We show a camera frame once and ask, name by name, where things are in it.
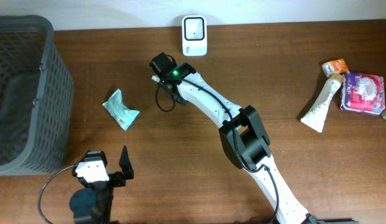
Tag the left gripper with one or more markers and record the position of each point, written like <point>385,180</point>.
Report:
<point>118,179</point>

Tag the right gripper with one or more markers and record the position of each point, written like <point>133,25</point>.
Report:
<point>175,93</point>

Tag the teal wet wipe pouch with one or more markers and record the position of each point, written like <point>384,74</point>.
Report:
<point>121,113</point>

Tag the white green tube brown cap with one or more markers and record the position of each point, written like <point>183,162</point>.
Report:
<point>316,116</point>

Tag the small orange tissue pack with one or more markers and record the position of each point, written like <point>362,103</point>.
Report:
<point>335,66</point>

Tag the purple white tissue pack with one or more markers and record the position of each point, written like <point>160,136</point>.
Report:
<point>363,93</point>

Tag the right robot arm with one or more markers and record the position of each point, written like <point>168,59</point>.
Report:
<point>243,136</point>

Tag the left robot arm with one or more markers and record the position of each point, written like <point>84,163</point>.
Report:
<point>93,203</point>

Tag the grey plastic mesh basket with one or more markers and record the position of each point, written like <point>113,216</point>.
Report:
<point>36,97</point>

